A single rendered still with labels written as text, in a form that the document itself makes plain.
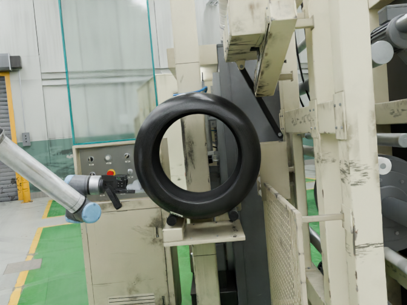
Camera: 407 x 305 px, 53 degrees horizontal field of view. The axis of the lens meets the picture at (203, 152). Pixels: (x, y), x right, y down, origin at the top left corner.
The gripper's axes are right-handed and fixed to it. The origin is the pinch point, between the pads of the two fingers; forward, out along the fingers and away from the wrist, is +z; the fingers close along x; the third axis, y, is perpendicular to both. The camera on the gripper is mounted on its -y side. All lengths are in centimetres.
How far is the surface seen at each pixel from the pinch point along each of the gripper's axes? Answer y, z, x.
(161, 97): 71, -33, 335
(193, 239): -19.8, 24.4, -7.8
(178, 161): -10, -9, 340
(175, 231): -16.0, 16.4, -9.1
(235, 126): 32, 41, -12
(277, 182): 5, 66, 21
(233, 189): 4.6, 41.2, -12.3
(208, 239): -19.0, 30.9, -8.8
